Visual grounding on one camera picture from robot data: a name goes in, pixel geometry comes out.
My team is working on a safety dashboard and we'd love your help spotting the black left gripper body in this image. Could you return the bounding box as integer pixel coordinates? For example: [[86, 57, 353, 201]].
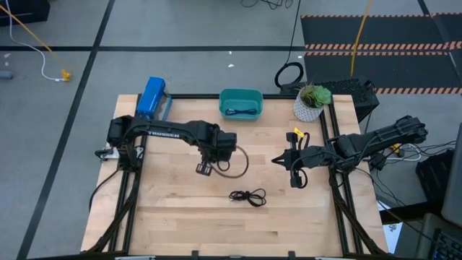
[[201, 129, 238, 164]]

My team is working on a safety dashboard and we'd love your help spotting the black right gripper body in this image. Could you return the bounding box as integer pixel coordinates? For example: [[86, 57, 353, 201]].
[[285, 131, 317, 189]]

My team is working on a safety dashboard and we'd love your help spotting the black USB-C cable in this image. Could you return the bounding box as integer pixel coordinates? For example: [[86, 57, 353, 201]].
[[228, 188, 268, 208], [209, 144, 250, 180]]

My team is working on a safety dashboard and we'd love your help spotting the blue braided USB-C cable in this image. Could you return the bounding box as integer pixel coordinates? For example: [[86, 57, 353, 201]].
[[225, 108, 258, 117]]

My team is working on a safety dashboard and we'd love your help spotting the white patterned plant pot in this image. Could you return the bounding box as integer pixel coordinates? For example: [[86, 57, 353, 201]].
[[292, 88, 325, 123]]

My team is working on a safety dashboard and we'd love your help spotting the teal plastic bin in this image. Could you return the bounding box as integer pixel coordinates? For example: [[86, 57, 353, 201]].
[[219, 88, 264, 122]]

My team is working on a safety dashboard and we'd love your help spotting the green succulent plant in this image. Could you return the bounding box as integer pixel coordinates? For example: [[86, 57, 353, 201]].
[[299, 82, 333, 109]]

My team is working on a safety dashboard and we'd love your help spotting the blue game controller box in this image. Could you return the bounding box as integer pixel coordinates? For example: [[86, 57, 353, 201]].
[[136, 76, 173, 122]]

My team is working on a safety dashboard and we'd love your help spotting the black hazard-striped floor mat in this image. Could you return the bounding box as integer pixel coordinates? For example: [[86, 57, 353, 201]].
[[300, 12, 462, 96]]

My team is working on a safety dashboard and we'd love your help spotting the grey monitor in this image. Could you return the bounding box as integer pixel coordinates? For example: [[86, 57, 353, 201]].
[[440, 122, 462, 229]]

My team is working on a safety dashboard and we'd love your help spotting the black keyboard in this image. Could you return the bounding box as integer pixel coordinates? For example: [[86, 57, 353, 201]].
[[430, 230, 462, 260]]

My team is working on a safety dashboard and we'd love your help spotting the black floor box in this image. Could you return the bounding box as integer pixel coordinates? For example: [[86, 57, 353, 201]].
[[0, 0, 51, 27]]

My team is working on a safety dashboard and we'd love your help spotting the black aluminium table frame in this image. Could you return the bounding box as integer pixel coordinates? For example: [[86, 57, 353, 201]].
[[86, 92, 389, 260]]

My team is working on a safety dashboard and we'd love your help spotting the black hanging cable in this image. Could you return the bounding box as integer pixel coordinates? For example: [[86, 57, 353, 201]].
[[274, 0, 305, 90]]

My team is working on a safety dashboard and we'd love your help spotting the tangle of floor cables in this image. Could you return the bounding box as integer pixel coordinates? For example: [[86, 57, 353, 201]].
[[364, 140, 458, 163]]

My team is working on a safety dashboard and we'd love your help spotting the yellow hanging cable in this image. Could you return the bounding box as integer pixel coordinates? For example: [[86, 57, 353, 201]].
[[349, 0, 372, 78]]

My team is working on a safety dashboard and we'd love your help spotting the white floor cable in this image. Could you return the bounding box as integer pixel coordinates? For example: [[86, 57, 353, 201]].
[[6, 0, 63, 82]]

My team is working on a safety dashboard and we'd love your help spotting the orange floor cable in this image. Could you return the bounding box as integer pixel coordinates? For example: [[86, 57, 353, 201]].
[[0, 4, 69, 73]]

